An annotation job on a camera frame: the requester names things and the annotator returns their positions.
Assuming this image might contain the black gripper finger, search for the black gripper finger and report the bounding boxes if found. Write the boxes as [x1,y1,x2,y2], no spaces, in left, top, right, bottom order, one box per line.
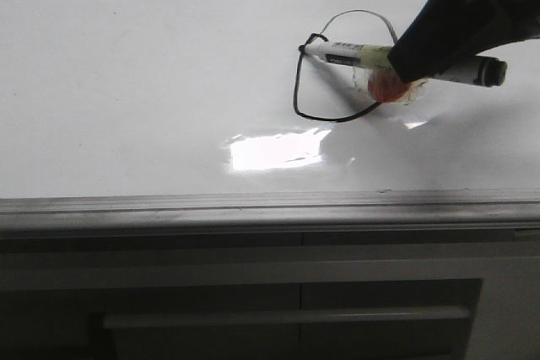
[389,0,539,82]

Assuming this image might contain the white black whiteboard marker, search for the white black whiteboard marker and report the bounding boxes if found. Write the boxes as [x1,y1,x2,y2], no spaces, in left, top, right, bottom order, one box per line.
[299,41,507,87]

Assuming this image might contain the red round magnet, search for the red round magnet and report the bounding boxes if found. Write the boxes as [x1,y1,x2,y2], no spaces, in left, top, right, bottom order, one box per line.
[367,70,412,103]

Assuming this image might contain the grey metal table frame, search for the grey metal table frame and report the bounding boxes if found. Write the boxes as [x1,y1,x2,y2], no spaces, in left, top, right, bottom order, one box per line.
[1,229,539,359]

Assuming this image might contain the white whiteboard with aluminium frame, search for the white whiteboard with aluminium frame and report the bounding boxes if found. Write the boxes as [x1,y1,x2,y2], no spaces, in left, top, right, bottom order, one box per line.
[1,0,539,238]

